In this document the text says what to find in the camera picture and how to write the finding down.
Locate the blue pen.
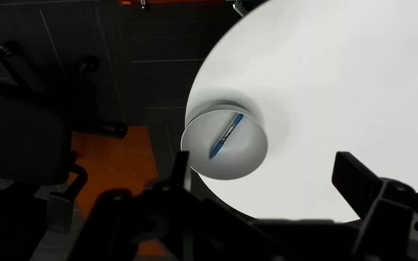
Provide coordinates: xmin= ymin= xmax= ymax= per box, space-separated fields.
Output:
xmin=209 ymin=113 xmax=244 ymax=160

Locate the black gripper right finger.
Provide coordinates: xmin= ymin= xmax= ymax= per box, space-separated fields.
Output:
xmin=332 ymin=151 xmax=418 ymax=261

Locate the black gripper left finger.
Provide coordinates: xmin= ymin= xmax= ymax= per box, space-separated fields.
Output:
xmin=68 ymin=153 xmax=189 ymax=261

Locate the grey bowl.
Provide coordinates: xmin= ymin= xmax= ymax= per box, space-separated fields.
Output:
xmin=180 ymin=103 xmax=268 ymax=180

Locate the black mesh office chair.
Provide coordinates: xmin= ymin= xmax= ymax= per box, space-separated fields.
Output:
xmin=0 ymin=41 xmax=128 ymax=261

